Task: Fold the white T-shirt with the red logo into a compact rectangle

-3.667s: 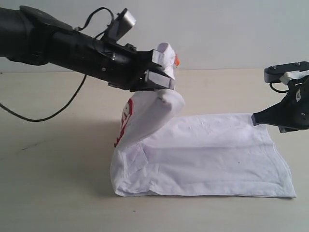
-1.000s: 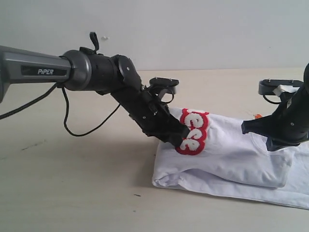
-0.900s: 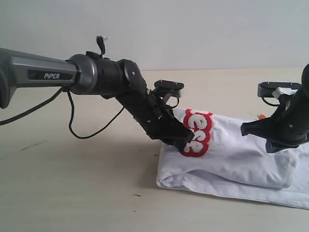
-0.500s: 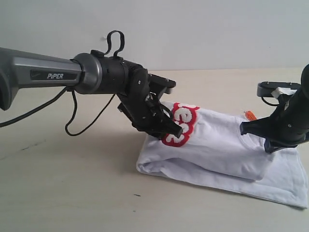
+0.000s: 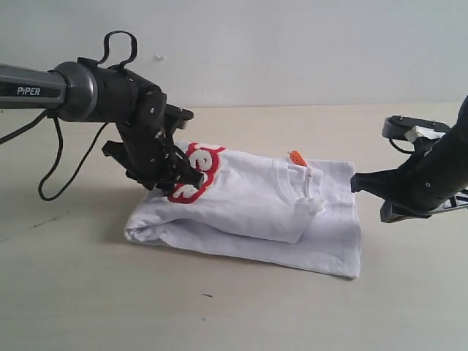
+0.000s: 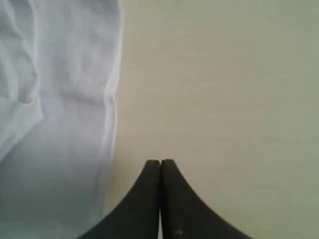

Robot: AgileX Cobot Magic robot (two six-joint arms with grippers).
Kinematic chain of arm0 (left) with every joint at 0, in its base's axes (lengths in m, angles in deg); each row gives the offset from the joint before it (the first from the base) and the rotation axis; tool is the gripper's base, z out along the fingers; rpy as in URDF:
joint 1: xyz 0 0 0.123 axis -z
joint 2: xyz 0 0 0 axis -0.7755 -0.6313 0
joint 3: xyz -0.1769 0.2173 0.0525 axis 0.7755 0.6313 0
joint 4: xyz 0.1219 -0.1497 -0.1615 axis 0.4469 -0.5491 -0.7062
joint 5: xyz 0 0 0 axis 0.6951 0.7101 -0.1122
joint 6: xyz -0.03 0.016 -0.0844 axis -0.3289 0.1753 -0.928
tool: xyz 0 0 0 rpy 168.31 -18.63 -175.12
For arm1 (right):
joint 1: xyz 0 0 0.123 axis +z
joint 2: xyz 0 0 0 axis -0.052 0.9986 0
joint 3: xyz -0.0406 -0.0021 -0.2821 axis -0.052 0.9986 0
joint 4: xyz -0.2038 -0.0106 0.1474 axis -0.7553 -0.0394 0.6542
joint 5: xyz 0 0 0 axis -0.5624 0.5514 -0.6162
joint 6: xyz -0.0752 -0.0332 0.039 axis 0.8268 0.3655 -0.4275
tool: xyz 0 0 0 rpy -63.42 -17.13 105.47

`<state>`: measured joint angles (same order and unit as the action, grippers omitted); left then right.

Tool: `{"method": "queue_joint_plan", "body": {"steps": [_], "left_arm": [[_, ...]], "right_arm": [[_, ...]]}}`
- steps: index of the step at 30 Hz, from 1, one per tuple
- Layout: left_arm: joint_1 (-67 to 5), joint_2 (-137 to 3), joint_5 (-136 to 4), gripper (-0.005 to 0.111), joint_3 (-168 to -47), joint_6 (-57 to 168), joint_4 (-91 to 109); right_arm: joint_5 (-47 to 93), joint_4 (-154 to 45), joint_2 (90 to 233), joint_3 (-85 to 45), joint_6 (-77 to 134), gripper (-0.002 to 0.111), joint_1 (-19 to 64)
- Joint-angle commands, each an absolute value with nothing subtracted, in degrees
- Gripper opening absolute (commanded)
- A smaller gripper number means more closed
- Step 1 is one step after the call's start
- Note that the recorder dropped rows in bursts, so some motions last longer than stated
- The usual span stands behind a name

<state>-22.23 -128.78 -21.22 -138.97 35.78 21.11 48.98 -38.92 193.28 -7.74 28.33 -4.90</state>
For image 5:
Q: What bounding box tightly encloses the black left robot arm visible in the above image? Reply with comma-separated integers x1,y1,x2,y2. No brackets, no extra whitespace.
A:
1,58,204,192

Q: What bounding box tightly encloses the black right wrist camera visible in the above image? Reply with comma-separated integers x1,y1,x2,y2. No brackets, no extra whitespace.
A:
382,116,450,143

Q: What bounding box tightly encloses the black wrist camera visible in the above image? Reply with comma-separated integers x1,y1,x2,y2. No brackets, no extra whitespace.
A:
382,116,450,143
164,104,194,132

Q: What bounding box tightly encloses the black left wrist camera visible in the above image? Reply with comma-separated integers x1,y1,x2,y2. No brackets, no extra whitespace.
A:
164,104,194,132

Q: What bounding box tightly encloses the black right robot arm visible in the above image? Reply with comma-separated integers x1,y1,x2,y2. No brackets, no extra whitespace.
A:
350,102,467,223

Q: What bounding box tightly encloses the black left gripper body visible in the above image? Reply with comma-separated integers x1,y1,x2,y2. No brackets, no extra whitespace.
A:
102,91,190,190

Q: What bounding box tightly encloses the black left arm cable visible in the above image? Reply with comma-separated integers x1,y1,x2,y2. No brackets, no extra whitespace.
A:
0,31,140,201

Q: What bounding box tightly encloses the white t-shirt red lettering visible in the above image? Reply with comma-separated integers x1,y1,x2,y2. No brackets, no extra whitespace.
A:
124,141,361,279

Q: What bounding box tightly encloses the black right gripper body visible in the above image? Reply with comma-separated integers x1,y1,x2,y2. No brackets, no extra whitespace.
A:
380,138,467,223

